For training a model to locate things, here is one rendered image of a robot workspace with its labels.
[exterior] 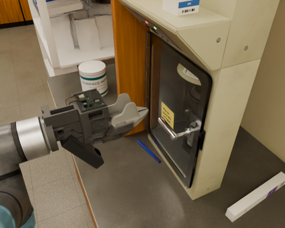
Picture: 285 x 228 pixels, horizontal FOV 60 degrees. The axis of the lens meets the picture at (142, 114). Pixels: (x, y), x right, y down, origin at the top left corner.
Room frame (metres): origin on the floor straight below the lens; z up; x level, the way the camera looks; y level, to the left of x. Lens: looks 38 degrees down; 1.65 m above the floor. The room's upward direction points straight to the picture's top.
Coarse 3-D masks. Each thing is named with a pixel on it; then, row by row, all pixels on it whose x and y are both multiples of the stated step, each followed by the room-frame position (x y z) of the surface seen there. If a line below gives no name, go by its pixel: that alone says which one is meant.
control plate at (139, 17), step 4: (128, 8) 0.65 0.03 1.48; (132, 12) 0.66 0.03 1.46; (136, 16) 0.67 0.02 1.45; (140, 16) 0.59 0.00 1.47; (140, 20) 0.68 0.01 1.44; (144, 20) 0.60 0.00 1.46; (144, 24) 0.69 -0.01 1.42; (148, 24) 0.61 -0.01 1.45; (152, 24) 0.54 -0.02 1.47; (160, 32) 0.55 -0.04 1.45; (164, 36) 0.55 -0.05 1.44; (172, 44) 0.56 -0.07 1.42
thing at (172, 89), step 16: (160, 48) 0.66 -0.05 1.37; (160, 64) 0.65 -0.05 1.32; (176, 64) 0.57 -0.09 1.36; (192, 64) 0.52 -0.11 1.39; (160, 80) 0.65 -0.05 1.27; (176, 80) 0.57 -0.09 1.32; (192, 80) 0.51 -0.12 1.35; (208, 80) 0.46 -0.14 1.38; (160, 96) 0.64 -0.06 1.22; (176, 96) 0.56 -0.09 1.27; (192, 96) 0.50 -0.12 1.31; (208, 96) 0.46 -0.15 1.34; (160, 112) 0.64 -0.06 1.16; (176, 112) 0.55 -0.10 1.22; (192, 112) 0.49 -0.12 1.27; (160, 128) 0.63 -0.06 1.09; (176, 128) 0.54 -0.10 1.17; (192, 128) 0.48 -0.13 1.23; (160, 144) 0.63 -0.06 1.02; (176, 144) 0.54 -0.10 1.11; (192, 144) 0.47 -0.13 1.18; (176, 160) 0.53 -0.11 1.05; (192, 160) 0.46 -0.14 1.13; (192, 176) 0.46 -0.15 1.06
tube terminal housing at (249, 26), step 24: (216, 0) 0.50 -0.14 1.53; (240, 0) 0.46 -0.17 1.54; (264, 0) 0.48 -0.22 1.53; (240, 24) 0.46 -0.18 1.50; (264, 24) 0.49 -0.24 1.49; (240, 48) 0.47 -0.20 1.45; (216, 72) 0.46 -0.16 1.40; (240, 72) 0.48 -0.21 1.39; (216, 96) 0.46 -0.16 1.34; (240, 96) 0.49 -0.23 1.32; (216, 120) 0.46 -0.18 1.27; (240, 120) 0.50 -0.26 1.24; (216, 144) 0.47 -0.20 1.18; (216, 168) 0.48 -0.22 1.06; (192, 192) 0.46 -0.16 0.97
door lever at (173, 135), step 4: (160, 120) 0.54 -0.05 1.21; (164, 120) 0.53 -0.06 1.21; (164, 124) 0.52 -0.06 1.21; (168, 124) 0.52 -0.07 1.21; (164, 128) 0.51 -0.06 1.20; (168, 128) 0.50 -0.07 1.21; (188, 128) 0.50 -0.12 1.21; (168, 132) 0.49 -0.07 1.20; (172, 132) 0.49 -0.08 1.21; (180, 132) 0.49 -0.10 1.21; (184, 132) 0.49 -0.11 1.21; (188, 132) 0.49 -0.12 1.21; (172, 136) 0.47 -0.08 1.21; (176, 136) 0.47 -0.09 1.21; (180, 136) 0.48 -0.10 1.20; (188, 136) 0.49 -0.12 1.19
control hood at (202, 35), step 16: (128, 0) 0.59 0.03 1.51; (144, 0) 0.58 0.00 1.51; (160, 0) 0.58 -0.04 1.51; (144, 16) 0.54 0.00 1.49; (160, 16) 0.47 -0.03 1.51; (176, 16) 0.47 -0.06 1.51; (192, 16) 0.47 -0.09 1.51; (208, 16) 0.47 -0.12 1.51; (176, 32) 0.41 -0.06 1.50; (192, 32) 0.42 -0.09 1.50; (208, 32) 0.43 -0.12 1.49; (224, 32) 0.45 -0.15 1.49; (192, 48) 0.42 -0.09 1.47; (208, 48) 0.44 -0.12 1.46; (208, 64) 0.44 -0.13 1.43
